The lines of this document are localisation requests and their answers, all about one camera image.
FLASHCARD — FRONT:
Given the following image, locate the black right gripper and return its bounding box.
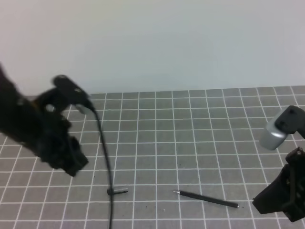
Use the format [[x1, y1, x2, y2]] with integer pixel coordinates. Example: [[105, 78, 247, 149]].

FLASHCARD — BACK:
[[253, 147, 305, 222]]

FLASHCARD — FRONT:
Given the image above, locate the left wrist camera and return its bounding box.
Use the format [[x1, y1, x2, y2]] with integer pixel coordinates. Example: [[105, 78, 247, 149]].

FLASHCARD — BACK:
[[53, 75, 94, 114]]

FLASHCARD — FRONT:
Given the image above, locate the black pen cap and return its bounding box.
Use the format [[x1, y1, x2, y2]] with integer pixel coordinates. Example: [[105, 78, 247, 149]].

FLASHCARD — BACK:
[[107, 187, 128, 196]]

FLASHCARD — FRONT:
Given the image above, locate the black pen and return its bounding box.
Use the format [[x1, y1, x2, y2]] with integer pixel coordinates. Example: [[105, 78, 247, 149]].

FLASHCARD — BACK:
[[173, 190, 239, 208]]

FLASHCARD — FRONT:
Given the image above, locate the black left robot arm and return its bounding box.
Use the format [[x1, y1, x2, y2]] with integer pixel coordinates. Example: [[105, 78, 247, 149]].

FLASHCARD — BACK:
[[0, 69, 88, 177]]

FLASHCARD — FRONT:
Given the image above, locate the black camera cable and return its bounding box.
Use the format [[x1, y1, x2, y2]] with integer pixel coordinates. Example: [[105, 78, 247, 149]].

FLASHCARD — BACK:
[[87, 100, 115, 229]]

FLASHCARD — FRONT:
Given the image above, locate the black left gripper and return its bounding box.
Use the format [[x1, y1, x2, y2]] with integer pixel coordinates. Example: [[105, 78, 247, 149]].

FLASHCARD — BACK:
[[22, 89, 88, 177]]

